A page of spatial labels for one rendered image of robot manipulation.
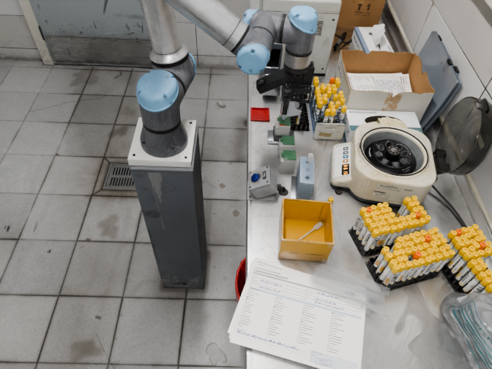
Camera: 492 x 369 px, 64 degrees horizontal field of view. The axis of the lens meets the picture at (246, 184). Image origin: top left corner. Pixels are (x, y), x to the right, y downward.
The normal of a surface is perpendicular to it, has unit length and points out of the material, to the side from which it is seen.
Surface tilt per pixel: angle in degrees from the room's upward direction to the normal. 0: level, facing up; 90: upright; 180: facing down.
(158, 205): 90
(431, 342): 0
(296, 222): 0
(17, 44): 90
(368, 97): 94
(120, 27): 90
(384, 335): 0
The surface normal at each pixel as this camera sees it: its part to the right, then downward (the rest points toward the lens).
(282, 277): 0.04, -0.64
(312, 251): -0.07, 0.77
